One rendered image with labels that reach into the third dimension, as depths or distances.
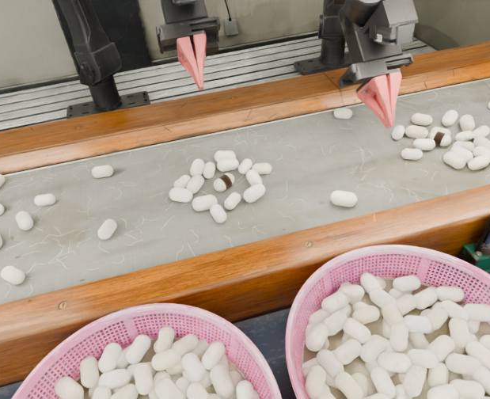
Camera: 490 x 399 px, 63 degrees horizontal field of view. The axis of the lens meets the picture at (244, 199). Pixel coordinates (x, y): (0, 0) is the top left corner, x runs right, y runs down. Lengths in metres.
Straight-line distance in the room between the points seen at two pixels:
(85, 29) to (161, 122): 0.28
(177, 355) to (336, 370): 0.17
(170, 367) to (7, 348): 0.18
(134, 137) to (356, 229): 0.43
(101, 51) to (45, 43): 1.75
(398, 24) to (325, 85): 0.28
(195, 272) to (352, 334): 0.19
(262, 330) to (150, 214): 0.24
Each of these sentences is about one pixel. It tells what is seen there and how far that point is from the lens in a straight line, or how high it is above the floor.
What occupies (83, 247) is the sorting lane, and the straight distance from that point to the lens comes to 0.61.
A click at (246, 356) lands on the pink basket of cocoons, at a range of 0.45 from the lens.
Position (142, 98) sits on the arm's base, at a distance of 1.06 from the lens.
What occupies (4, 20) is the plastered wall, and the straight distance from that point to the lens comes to 2.70.
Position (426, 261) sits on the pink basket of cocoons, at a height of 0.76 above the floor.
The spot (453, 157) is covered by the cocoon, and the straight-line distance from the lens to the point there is 0.71.
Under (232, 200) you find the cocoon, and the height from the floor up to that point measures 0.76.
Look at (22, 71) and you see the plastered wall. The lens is 2.79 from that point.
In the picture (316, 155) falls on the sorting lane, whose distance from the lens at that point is 0.70.
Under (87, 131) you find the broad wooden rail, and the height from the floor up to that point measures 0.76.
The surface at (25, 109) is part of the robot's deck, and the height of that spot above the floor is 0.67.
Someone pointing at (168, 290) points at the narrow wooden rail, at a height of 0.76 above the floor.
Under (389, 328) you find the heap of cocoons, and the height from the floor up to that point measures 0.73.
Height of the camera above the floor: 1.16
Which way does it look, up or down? 43 degrees down
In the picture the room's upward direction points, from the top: 5 degrees counter-clockwise
